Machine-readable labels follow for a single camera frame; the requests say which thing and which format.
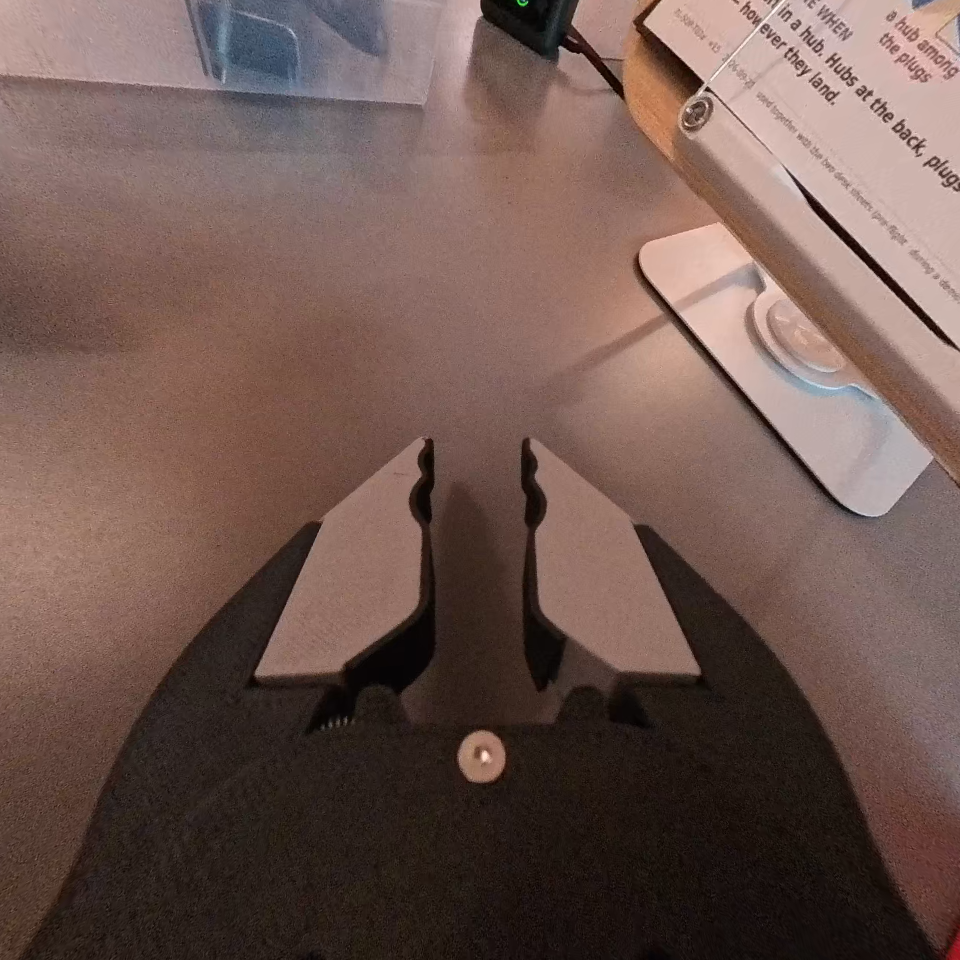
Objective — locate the metal standoff screw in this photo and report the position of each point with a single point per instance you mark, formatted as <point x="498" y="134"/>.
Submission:
<point x="697" y="111"/>

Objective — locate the red object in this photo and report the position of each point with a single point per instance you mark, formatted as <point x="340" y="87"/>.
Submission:
<point x="949" y="941"/>

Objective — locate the clear acrylic box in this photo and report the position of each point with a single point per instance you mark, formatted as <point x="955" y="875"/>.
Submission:
<point x="112" y="45"/>

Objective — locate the printed instruction sheet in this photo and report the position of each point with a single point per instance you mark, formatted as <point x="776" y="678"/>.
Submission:
<point x="862" y="112"/>

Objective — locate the white metal stand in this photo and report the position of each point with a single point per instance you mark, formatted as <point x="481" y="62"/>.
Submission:
<point x="840" y="465"/>

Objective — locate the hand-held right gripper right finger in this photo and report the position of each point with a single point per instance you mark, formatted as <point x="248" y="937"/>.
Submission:
<point x="607" y="585"/>

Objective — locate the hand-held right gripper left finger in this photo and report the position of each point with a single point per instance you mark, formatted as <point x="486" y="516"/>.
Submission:
<point x="352" y="585"/>

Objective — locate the black device with green light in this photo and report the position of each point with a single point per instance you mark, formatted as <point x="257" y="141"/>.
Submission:
<point x="536" y="26"/>

